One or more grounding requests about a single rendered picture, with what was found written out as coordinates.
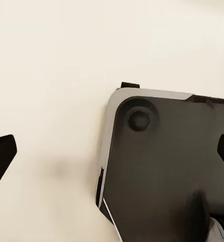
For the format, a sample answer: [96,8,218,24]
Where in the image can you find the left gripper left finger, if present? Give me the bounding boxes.
[0,134,17,180]

